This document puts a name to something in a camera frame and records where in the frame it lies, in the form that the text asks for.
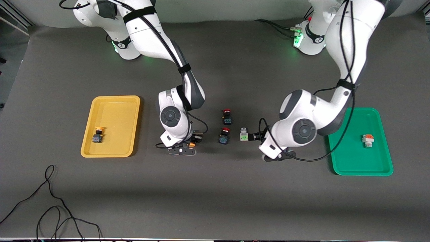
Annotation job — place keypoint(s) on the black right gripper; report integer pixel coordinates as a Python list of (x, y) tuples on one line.
[(197, 137)]

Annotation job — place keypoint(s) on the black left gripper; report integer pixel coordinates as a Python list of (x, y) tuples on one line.
[(259, 136)]

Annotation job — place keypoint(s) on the yellow mushroom push button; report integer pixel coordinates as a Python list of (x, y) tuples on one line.
[(97, 137), (191, 145)]

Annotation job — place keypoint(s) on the green button with orange base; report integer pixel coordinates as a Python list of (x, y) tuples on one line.
[(368, 139)]

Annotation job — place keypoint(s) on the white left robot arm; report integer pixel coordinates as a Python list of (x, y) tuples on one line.
[(302, 131)]

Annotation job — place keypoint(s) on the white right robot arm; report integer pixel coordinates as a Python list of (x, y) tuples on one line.
[(147, 33)]

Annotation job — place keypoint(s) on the red mushroom push button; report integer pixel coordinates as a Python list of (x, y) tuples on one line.
[(224, 137), (227, 119)]

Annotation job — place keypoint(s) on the dark grey table cloth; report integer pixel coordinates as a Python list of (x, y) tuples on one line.
[(215, 201)]

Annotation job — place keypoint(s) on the yellow plastic tray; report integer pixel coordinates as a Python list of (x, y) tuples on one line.
[(114, 117)]

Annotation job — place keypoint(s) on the green plastic tray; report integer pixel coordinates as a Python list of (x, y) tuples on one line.
[(369, 161)]

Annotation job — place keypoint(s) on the aluminium frame rail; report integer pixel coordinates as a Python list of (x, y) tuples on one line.
[(16, 20)]

